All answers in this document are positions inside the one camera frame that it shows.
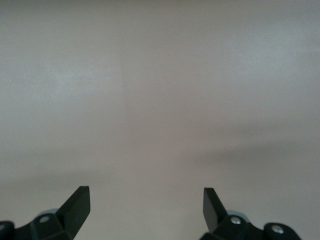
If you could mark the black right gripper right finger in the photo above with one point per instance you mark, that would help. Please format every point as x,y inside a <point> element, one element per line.
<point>212,212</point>

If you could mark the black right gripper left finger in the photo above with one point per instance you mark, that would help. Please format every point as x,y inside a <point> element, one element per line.
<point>72,212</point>

